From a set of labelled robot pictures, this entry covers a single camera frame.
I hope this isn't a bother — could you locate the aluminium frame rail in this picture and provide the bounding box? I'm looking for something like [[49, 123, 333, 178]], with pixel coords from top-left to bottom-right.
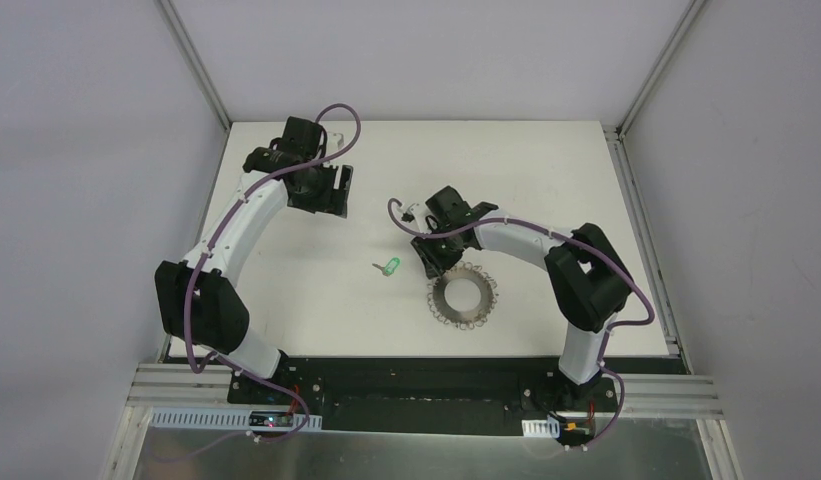
[[154, 0, 232, 132]]

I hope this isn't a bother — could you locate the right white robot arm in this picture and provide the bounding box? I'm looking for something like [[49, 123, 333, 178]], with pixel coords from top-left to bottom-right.
[[393, 186, 638, 410]]

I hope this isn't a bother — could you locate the metal disc with key rings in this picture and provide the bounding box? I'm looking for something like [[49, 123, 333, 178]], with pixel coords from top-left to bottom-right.
[[427, 262, 498, 331]]

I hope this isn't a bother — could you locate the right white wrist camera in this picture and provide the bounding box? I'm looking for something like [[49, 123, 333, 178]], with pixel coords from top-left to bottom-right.
[[400, 203, 427, 231]]

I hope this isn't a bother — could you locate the left controller board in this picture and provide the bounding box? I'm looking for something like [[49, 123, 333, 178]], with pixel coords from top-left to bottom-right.
[[248, 410, 296, 432]]

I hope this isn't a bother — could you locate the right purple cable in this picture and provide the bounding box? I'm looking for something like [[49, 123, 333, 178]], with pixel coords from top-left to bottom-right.
[[387, 197, 656, 445]]

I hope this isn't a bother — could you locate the silver key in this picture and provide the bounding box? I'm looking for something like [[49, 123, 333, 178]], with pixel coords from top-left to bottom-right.
[[372, 263, 393, 276]]

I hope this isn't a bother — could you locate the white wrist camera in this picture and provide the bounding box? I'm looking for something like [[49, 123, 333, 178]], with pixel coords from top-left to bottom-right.
[[325, 131, 346, 155], [400, 203, 427, 231]]

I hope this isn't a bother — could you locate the green plastic key tag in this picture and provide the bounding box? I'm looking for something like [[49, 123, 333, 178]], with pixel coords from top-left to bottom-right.
[[383, 257, 401, 276]]

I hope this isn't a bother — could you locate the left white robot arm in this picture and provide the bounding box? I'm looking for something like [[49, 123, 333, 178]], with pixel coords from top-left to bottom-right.
[[154, 116, 353, 405]]

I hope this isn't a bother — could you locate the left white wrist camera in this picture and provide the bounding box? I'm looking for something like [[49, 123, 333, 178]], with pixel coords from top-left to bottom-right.
[[325, 131, 346, 155]]

